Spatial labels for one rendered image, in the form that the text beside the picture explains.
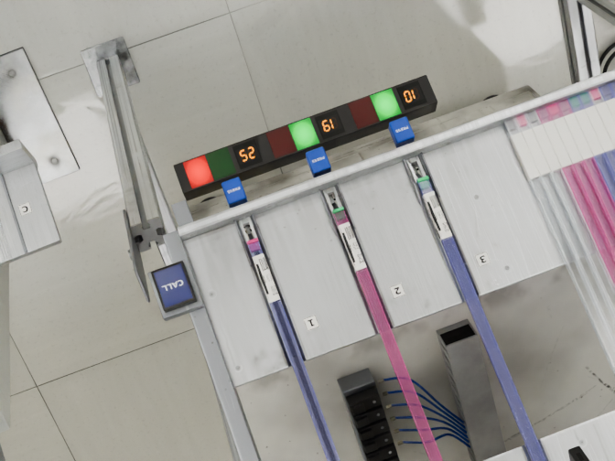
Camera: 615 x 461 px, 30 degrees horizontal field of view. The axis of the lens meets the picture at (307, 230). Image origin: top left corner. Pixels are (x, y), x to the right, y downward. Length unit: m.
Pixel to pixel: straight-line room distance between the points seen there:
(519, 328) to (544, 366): 0.09
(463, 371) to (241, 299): 0.44
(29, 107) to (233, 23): 0.39
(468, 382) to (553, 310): 0.17
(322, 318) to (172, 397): 1.09
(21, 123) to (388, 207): 0.88
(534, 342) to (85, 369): 0.98
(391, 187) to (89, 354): 1.07
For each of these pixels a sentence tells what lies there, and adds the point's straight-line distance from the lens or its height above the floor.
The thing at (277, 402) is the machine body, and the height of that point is 0.62.
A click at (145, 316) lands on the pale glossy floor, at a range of 2.30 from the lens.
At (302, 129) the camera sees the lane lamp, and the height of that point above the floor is 0.65.
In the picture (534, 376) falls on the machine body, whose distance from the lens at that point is 1.81.
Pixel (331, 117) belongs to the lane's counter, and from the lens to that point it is 1.45.
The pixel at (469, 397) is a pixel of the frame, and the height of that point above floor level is 0.66.
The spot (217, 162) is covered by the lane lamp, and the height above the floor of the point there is 0.65.
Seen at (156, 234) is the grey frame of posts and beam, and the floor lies 0.64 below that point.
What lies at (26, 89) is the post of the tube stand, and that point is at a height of 0.01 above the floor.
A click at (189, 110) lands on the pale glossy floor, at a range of 2.12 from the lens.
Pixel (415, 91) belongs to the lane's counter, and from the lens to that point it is 1.46.
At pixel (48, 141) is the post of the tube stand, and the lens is 2.11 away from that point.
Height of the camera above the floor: 1.95
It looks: 59 degrees down
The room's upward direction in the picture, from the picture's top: 154 degrees clockwise
